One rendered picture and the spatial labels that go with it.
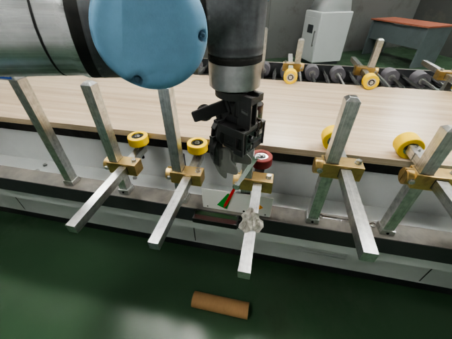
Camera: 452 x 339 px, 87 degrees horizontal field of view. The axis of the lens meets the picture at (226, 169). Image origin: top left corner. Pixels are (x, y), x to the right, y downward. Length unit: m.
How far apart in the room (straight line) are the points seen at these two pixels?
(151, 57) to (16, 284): 1.83
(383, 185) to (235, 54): 0.91
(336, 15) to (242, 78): 5.33
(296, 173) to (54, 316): 1.45
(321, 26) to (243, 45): 5.19
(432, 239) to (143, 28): 1.05
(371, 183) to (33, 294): 1.84
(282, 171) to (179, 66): 0.87
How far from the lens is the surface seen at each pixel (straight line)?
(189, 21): 0.22
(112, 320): 1.58
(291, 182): 1.09
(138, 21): 0.22
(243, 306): 1.41
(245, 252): 0.63
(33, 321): 1.78
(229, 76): 0.40
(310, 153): 0.94
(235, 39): 0.38
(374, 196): 1.19
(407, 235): 1.06
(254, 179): 0.80
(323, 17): 5.54
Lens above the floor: 1.39
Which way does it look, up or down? 39 degrees down
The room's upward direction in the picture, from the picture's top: straight up
